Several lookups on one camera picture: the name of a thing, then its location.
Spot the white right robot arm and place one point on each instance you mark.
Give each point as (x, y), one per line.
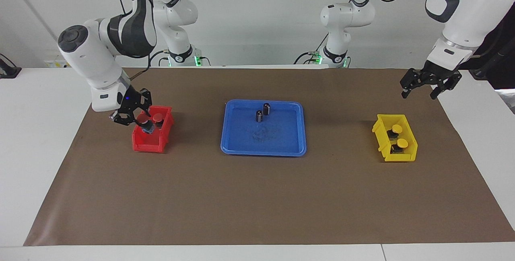
(88, 56)

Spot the black cylindrical capacitor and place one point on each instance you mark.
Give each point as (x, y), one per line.
(259, 116)
(266, 109)

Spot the red plastic bin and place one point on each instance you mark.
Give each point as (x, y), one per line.
(139, 145)

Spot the yellow push button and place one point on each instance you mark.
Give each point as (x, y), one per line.
(402, 144)
(397, 128)

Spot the brown paper table mat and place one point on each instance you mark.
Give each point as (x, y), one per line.
(257, 196)

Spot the blue plastic tray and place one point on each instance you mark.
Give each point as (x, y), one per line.
(277, 136)

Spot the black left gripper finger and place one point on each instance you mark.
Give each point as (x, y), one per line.
(445, 84)
(411, 79)

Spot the red push button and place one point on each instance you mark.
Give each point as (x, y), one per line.
(158, 116)
(148, 128)

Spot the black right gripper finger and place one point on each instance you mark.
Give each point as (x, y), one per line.
(124, 118)
(145, 102)

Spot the white wall socket box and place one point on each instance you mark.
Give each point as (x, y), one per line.
(54, 64)

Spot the grey striped object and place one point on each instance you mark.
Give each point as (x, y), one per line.
(507, 100)

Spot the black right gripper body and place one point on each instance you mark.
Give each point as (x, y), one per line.
(130, 99)

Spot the black stand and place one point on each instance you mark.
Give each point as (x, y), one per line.
(501, 52)

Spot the black clamp device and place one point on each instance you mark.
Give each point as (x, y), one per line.
(7, 70)

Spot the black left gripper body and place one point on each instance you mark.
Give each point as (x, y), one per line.
(438, 72)

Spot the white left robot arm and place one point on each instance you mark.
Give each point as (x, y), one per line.
(470, 7)

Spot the yellow plastic bin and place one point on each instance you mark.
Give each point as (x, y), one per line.
(402, 157)

